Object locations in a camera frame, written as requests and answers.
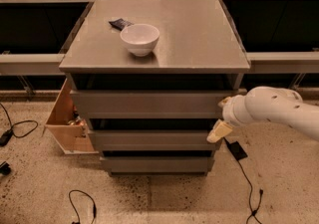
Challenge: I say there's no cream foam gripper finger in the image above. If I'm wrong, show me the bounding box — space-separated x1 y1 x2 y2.
206 119 233 143

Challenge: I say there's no grey top drawer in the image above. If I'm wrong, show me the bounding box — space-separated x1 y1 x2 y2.
71 90 244 118

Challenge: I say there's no grey drawer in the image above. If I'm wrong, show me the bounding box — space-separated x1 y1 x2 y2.
89 130 221 151
100 157 214 175
71 90 244 118

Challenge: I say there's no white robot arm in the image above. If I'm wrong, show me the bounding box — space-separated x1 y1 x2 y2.
206 87 319 143

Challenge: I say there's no grey drawer cabinet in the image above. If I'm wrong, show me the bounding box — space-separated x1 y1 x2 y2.
58 0 251 177

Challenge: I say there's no grey bottom drawer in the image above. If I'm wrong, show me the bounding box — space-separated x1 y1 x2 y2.
100 157 214 175

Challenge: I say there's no grey middle drawer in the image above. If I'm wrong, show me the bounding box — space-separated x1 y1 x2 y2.
89 130 221 151

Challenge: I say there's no black power adapter right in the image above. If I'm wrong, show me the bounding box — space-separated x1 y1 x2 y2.
226 140 247 160

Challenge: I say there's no white ceramic bowl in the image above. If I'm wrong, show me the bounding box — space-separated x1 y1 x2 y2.
120 24 160 57

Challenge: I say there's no dark blue snack packet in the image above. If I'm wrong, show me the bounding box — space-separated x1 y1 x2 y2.
109 18 133 31

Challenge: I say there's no brown cardboard box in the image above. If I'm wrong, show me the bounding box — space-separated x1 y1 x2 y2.
45 81 95 154

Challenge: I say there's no black object left edge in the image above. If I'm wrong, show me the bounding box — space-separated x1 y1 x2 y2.
0 161 11 175

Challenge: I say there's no grey metal rail right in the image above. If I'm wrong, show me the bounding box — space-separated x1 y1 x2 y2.
246 52 319 74

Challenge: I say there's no grey metal rail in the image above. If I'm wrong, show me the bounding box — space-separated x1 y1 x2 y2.
0 54 64 76
246 52 319 74

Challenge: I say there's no black cable bottom right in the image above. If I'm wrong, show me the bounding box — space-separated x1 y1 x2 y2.
232 157 264 224

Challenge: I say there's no black cable loop bottom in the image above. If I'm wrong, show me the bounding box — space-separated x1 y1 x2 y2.
68 189 98 224

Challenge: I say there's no grey metal rail left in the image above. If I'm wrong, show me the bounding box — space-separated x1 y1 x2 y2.
0 54 64 76

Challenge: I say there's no black cable with adapter left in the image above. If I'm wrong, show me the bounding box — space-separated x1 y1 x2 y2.
0 102 40 147

